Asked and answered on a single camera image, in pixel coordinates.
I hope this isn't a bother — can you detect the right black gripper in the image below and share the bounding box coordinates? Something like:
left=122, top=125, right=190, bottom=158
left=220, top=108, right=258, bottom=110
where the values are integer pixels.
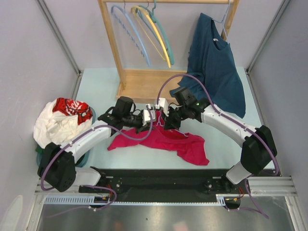
left=162, top=104, right=189, bottom=130

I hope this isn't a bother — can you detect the pink t shirt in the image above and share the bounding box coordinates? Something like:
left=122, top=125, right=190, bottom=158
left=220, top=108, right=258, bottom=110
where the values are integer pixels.
left=107, top=121, right=210, bottom=166

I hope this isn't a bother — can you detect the thin blue hanger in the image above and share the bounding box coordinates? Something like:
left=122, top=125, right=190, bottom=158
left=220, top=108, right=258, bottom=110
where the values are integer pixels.
left=155, top=111, right=189, bottom=139

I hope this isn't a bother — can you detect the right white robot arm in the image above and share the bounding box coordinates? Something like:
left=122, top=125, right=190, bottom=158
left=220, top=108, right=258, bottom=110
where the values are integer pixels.
left=155, top=88, right=277, bottom=193

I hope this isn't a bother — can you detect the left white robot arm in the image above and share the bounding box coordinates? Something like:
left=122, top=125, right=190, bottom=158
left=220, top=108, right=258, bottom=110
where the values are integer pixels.
left=38, top=96, right=154, bottom=193

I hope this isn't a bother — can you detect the dark blue t shirt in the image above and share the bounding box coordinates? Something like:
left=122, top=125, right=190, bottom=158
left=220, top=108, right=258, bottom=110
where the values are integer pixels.
left=178, top=13, right=246, bottom=118

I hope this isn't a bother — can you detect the white and red shirt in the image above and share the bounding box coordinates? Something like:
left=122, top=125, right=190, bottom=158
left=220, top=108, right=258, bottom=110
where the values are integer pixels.
left=33, top=98, right=92, bottom=148

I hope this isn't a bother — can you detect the teal hanger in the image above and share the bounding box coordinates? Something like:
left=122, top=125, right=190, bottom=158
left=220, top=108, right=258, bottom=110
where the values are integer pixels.
left=138, top=0, right=175, bottom=65

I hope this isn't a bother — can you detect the light blue notched hanger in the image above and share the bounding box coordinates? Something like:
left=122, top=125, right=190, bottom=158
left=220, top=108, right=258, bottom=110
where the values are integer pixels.
left=110, top=5, right=151, bottom=66

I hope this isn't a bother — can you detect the yellow hanger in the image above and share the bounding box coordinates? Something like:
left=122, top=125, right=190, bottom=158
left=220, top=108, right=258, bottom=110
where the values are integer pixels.
left=130, top=6, right=172, bottom=68

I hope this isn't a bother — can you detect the wooden clothes rack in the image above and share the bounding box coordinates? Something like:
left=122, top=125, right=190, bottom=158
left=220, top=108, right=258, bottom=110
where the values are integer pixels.
left=98, top=0, right=239, bottom=103

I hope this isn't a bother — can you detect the teal laundry basket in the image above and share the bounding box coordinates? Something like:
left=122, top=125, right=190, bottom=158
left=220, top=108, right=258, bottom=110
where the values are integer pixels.
left=36, top=107, right=96, bottom=167

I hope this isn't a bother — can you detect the green garment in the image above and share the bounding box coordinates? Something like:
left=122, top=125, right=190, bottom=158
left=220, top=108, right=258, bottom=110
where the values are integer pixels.
left=36, top=145, right=44, bottom=154

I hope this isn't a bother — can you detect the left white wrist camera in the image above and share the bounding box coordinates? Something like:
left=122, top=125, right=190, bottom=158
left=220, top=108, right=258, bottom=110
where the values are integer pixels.
left=142, top=104, right=156, bottom=126

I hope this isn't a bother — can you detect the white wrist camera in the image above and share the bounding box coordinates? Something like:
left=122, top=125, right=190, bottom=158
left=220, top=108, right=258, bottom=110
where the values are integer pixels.
left=154, top=98, right=169, bottom=116
left=142, top=104, right=156, bottom=126

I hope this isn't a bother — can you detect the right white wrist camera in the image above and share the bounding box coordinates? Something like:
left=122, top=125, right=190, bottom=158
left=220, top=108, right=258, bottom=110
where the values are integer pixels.
left=154, top=98, right=169, bottom=116

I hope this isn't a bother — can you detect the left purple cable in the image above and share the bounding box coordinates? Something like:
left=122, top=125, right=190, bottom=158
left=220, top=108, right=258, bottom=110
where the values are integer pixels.
left=40, top=105, right=154, bottom=212

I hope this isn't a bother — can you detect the purple cable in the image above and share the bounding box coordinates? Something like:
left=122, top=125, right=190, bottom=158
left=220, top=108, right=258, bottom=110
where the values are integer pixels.
left=40, top=105, right=154, bottom=212
left=156, top=74, right=280, bottom=219

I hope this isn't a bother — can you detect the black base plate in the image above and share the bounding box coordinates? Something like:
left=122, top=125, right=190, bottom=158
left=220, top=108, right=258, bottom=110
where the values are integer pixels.
left=78, top=169, right=247, bottom=203

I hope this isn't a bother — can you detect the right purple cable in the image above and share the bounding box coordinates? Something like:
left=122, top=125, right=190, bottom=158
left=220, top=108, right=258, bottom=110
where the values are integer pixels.
left=156, top=74, right=280, bottom=219

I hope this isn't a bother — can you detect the white slotted cable duct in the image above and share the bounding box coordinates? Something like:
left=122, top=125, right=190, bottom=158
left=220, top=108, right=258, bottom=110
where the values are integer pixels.
left=44, top=195, right=225, bottom=206

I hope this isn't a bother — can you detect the light blue wire hanger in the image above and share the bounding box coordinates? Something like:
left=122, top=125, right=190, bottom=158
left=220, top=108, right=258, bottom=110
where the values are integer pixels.
left=214, top=0, right=233, bottom=44

